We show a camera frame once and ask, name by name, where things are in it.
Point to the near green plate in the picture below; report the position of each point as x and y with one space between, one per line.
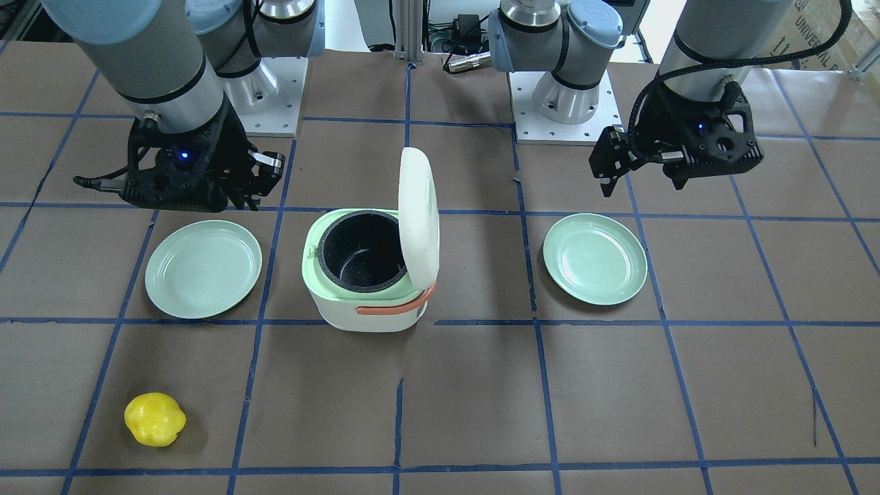
595 259

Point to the green plate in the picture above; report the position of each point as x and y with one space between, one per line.
595 259
203 269

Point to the far green plate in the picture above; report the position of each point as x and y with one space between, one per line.
203 269

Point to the yellow toy pepper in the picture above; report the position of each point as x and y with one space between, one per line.
154 419

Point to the white rice cooker orange handle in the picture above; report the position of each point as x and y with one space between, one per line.
374 270

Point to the aluminium frame post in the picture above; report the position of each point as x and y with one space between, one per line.
409 27

